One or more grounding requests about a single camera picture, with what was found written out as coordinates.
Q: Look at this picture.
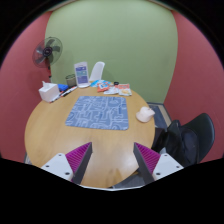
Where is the dark mesh pen cup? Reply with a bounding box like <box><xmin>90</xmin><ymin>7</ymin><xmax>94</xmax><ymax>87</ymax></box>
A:
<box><xmin>65</xmin><ymin>73</ymin><xmax>78</xmax><ymax>88</ymax></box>

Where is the orange white snack packet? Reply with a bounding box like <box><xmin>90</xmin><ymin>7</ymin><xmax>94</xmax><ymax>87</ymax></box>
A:
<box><xmin>117</xmin><ymin>83</ymin><xmax>133</xmax><ymax>97</ymax></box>

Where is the light blue snack packet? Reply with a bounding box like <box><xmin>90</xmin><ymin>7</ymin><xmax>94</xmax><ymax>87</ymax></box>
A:
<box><xmin>90</xmin><ymin>79</ymin><xmax>104</xmax><ymax>88</ymax></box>

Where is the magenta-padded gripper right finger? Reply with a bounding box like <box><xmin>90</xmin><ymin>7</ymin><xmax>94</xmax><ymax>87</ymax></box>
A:
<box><xmin>133</xmin><ymin>142</ymin><xmax>185</xmax><ymax>185</ymax></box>

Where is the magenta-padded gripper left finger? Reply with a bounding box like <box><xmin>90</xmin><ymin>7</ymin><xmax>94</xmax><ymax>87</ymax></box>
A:
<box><xmin>40</xmin><ymin>142</ymin><xmax>93</xmax><ymax>185</ymax></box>

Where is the white tissue box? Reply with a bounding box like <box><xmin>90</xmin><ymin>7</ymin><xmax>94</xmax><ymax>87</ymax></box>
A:
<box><xmin>38</xmin><ymin>80</ymin><xmax>60</xmax><ymax>103</ymax></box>

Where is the black and white marker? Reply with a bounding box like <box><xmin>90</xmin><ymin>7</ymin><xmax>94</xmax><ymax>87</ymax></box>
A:
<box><xmin>60</xmin><ymin>85</ymin><xmax>78</xmax><ymax>98</ymax></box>
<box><xmin>49</xmin><ymin>91</ymin><xmax>64</xmax><ymax>103</ymax></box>

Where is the blue patterned mouse pad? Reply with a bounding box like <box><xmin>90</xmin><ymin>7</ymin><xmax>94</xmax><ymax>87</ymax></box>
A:
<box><xmin>64</xmin><ymin>95</ymin><xmax>130</xmax><ymax>131</ymax></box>

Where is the pale pink computer mouse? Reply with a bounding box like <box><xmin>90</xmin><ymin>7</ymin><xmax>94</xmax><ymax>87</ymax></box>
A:
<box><xmin>135</xmin><ymin>106</ymin><xmax>156</xmax><ymax>124</ymax></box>

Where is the dark grey floor mat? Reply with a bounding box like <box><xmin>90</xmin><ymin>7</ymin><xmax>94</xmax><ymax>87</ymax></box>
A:
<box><xmin>147</xmin><ymin>102</ymin><xmax>173</xmax><ymax>131</ymax></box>

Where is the black standing fan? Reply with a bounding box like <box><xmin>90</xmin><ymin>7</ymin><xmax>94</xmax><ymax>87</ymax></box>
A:
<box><xmin>32</xmin><ymin>36</ymin><xmax>64</xmax><ymax>79</ymax></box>

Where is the blue small box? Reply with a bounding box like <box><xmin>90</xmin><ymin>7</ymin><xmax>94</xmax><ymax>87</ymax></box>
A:
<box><xmin>57</xmin><ymin>83</ymin><xmax>69</xmax><ymax>93</ymax></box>

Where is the black office chair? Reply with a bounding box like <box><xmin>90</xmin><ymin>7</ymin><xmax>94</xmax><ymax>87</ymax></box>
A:
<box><xmin>151</xmin><ymin>112</ymin><xmax>216</xmax><ymax>168</ymax></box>

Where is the red orange snack packet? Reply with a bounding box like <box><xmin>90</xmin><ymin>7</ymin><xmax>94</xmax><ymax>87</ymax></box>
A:
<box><xmin>96</xmin><ymin>80</ymin><xmax>111</xmax><ymax>93</ymax></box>

